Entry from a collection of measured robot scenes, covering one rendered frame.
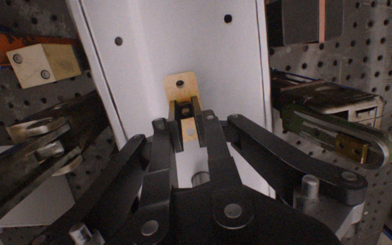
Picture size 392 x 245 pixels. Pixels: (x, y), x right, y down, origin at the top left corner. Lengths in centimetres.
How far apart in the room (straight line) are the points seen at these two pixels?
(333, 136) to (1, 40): 34
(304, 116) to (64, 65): 28
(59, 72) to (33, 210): 49
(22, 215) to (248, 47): 60
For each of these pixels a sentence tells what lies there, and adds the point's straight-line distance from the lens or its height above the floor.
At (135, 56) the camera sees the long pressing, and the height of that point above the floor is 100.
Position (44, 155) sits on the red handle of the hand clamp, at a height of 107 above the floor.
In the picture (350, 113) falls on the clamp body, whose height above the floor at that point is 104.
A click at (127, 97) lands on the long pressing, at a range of 26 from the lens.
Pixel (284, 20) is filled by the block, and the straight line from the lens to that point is 30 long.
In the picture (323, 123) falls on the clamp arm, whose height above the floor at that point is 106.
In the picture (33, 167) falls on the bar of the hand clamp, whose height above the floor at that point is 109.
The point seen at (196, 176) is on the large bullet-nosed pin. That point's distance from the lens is 30.
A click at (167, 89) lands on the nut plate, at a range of 22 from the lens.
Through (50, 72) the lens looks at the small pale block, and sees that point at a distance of 22.
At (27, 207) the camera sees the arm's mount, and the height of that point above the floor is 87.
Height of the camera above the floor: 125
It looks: 69 degrees down
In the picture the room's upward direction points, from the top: 167 degrees clockwise
